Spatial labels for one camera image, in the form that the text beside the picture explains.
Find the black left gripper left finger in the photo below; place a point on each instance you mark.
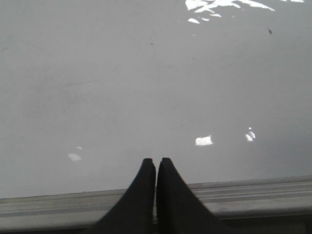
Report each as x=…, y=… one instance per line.
x=133, y=213

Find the white whiteboard with aluminium frame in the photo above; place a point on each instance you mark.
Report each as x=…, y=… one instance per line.
x=89, y=88

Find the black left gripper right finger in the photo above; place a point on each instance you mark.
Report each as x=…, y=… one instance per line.
x=178, y=210

